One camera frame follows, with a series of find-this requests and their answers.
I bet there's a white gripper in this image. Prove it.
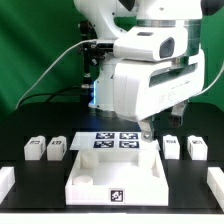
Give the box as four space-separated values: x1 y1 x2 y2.
113 52 205 142

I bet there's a white square tabletop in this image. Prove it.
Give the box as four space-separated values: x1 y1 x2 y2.
65 149 169 206

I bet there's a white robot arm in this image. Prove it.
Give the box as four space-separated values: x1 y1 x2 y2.
73 0 224 142

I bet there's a white right obstacle block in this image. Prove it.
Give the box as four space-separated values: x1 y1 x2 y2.
207 167 224 212

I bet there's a white obstacle block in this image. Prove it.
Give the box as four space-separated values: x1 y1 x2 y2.
0 167 15 204
207 167 224 212

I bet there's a white sheet with tags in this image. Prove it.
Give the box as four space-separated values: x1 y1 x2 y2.
70 132 160 150

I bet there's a white left obstacle block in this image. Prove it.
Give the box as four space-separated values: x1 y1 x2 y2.
0 167 15 204

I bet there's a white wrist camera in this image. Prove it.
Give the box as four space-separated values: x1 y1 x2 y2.
113 26 188 62

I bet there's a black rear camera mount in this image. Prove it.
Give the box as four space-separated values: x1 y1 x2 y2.
78 20 113 85

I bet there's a white camera cable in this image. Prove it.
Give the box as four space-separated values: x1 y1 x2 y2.
15 39 98 110

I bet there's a black cable on table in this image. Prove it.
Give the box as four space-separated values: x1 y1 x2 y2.
16 85 93 109

